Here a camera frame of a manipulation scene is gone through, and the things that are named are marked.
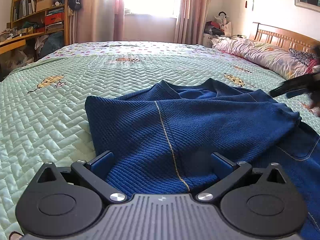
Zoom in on blue knit sweater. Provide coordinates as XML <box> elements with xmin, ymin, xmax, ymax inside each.
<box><xmin>85</xmin><ymin>79</ymin><xmax>319</xmax><ymax>239</ymax></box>

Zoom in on person's right hand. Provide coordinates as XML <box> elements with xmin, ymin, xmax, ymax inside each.
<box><xmin>308</xmin><ymin>92</ymin><xmax>320</xmax><ymax>117</ymax></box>

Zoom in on floral pillow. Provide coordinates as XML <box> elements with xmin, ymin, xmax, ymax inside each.
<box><xmin>213</xmin><ymin>38</ymin><xmax>308</xmax><ymax>80</ymax></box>

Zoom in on pile of crumpled bedding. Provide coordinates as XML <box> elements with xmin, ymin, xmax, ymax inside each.
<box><xmin>289</xmin><ymin>48</ymin><xmax>319</xmax><ymax>74</ymax></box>

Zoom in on wooden bed headboard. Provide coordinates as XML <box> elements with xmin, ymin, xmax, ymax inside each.
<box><xmin>249</xmin><ymin>22</ymin><xmax>319</xmax><ymax>53</ymax></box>

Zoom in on green quilted bee bedspread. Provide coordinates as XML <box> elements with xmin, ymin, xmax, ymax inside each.
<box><xmin>0</xmin><ymin>41</ymin><xmax>320</xmax><ymax>240</ymax></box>

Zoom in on bags pile by window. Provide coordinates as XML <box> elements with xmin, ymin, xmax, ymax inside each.
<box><xmin>202</xmin><ymin>11</ymin><xmax>232</xmax><ymax>48</ymax></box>

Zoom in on pink window curtain right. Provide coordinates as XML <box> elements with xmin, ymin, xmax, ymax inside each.
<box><xmin>174</xmin><ymin>0</ymin><xmax>211</xmax><ymax>44</ymax></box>

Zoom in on pink window curtain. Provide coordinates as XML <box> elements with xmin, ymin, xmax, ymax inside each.
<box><xmin>174</xmin><ymin>0</ymin><xmax>211</xmax><ymax>44</ymax></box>
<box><xmin>76</xmin><ymin>0</ymin><xmax>125</xmax><ymax>43</ymax></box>

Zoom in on pink window curtain left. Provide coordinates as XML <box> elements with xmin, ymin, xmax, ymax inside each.
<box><xmin>76</xmin><ymin>0</ymin><xmax>125</xmax><ymax>43</ymax></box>

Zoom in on wooden desk with drawers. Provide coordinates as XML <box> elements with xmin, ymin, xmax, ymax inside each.
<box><xmin>0</xmin><ymin>32</ymin><xmax>44</xmax><ymax>55</ymax></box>

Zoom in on wooden bookshelf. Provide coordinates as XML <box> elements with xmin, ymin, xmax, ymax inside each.
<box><xmin>10</xmin><ymin>0</ymin><xmax>70</xmax><ymax>45</ymax></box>

